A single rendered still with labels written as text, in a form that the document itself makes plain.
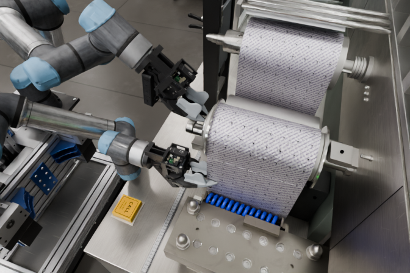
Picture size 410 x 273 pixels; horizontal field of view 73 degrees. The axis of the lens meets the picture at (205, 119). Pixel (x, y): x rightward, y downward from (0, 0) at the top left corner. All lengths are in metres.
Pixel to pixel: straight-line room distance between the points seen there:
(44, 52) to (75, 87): 2.21
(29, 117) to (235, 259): 0.68
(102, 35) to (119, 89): 2.13
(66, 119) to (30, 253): 1.08
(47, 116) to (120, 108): 1.68
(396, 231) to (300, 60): 0.43
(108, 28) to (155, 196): 0.58
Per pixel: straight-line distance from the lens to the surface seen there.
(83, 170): 2.00
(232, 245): 0.79
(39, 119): 0.92
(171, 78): 0.61
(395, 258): 0.46
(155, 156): 0.77
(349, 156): 0.66
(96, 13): 0.65
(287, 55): 0.73
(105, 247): 0.97
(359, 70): 0.79
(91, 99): 2.75
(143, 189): 1.01
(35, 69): 0.70
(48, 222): 1.90
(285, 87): 0.78
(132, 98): 2.63
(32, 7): 1.05
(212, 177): 0.76
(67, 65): 0.70
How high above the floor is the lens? 1.78
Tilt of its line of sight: 49 degrees down
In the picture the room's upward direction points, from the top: straight up
